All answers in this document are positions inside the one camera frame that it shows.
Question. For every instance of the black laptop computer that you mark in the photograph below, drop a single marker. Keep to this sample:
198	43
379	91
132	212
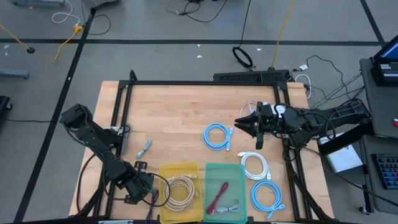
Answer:
387	74

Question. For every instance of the red button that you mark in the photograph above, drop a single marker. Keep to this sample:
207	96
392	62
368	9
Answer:
395	123

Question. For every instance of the black caster base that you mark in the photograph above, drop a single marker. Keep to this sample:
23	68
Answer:
3	107

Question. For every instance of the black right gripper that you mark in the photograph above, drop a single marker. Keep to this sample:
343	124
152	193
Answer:
269	123

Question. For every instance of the black metal bar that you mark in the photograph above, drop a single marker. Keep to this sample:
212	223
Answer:
351	138

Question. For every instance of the grey metal foot bar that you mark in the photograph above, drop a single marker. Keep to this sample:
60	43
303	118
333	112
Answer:
37	2
14	73

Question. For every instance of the grey side desk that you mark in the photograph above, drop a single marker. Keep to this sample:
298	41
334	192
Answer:
377	199
379	102

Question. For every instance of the yellow translucent plastic bin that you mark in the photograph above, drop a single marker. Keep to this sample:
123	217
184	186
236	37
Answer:
180	169

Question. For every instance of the small white floor adapter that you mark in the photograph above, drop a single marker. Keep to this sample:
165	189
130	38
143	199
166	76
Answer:
303	67

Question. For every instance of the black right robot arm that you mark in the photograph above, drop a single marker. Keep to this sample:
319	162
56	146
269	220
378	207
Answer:
339	116

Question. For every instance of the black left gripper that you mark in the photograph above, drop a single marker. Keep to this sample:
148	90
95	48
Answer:
140	188

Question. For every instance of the white paper box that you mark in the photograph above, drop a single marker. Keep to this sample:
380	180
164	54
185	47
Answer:
345	160

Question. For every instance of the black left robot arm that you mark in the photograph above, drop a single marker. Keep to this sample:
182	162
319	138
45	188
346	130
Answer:
93	133

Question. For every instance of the black keyboard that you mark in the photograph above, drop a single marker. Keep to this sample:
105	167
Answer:
387	171

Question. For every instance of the white dome lamp metal base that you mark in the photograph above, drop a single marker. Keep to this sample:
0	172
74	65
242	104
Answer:
279	109

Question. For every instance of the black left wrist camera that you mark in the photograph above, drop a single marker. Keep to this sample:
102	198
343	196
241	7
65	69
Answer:
140	165

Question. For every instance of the black round floor outlet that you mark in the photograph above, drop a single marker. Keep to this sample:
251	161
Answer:
30	49

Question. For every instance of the black power strip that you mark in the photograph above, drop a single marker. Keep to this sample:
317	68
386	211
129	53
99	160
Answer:
248	76

